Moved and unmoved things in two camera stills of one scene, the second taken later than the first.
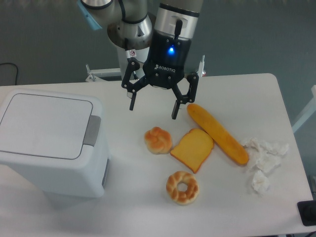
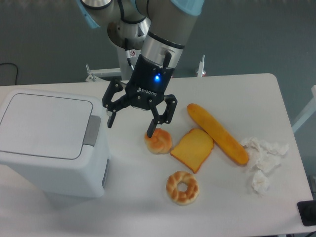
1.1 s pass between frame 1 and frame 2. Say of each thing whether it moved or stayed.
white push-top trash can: stayed
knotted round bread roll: stayed
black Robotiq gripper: moved
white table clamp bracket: stayed
